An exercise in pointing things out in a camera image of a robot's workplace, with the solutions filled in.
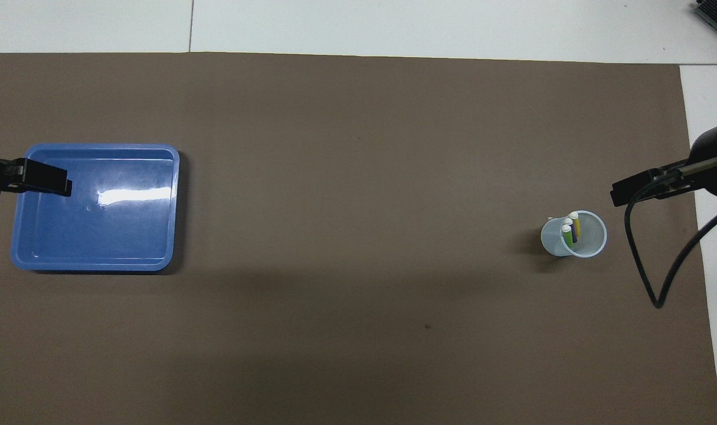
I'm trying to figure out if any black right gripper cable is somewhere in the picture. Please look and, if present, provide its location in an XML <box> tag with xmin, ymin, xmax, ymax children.
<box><xmin>624</xmin><ymin>155</ymin><xmax>717</xmax><ymax>309</ymax></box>

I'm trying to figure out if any light blue mesh cup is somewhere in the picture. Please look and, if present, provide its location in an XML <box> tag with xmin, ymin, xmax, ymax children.
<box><xmin>541</xmin><ymin>210</ymin><xmax>608</xmax><ymax>259</ymax></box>

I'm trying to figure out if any brown table mat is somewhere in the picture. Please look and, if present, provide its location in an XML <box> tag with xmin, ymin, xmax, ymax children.
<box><xmin>0</xmin><ymin>52</ymin><xmax>717</xmax><ymax>425</ymax></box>

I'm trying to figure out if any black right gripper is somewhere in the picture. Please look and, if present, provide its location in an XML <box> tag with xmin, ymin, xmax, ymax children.
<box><xmin>610</xmin><ymin>118</ymin><xmax>717</xmax><ymax>208</ymax></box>

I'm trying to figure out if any blue plastic tray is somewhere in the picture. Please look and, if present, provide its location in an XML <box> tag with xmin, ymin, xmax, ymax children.
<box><xmin>10</xmin><ymin>143</ymin><xmax>181</xmax><ymax>273</ymax></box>

